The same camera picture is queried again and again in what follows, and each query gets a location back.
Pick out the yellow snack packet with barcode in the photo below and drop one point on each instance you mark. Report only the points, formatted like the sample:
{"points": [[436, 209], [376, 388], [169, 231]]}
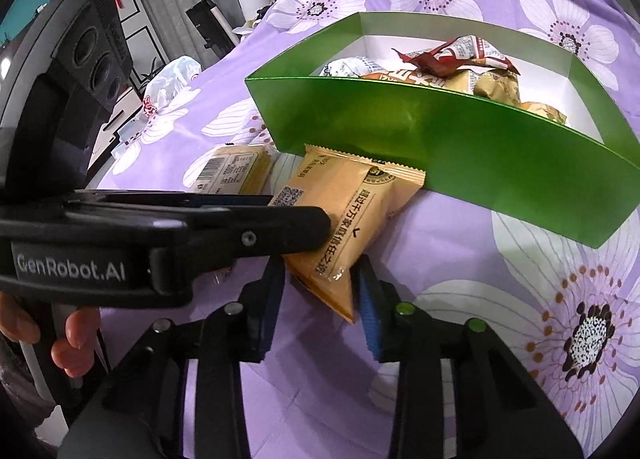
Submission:
{"points": [[235, 169]]}

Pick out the red printed snack packet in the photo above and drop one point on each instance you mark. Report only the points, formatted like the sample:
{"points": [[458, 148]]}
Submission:
{"points": [[480, 51]]}

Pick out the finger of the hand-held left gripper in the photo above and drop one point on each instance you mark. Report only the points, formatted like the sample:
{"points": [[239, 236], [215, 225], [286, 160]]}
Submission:
{"points": [[150, 199], [280, 231]]}

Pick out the white snack packet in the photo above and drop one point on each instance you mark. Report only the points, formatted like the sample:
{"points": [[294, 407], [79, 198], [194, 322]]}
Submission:
{"points": [[350, 66]]}

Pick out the yellow snack packet round logo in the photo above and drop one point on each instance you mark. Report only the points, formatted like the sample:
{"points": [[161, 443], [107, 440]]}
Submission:
{"points": [[340, 219]]}

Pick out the white plastic bag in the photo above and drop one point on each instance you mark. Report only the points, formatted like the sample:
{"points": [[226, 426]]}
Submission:
{"points": [[172, 79]]}

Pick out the gold snack packet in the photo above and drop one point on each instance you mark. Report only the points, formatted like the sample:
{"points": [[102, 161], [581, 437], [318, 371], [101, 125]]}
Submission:
{"points": [[545, 114], [495, 86]]}

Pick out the purple floral bed sheet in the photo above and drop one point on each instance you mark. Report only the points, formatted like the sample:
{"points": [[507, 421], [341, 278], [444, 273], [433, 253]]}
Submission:
{"points": [[450, 289]]}

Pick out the orange snack packet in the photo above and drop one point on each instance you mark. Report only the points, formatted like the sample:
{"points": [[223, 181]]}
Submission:
{"points": [[400, 76]]}

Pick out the person's left hand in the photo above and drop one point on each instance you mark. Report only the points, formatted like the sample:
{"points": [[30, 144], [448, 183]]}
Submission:
{"points": [[75, 344]]}

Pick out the brown snack packet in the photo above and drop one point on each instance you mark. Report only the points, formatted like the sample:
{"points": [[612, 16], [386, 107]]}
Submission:
{"points": [[425, 64]]}

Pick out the black upright vacuum cleaner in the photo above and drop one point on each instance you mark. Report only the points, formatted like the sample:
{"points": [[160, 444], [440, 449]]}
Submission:
{"points": [[210, 24]]}

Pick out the green cardboard box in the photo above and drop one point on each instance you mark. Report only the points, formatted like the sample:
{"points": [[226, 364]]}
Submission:
{"points": [[450, 154]]}

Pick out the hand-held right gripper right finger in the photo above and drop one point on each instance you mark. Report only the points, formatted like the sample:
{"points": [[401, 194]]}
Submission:
{"points": [[370, 324]]}

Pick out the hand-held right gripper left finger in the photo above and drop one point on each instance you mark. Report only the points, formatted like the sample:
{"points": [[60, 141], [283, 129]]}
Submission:
{"points": [[272, 301]]}

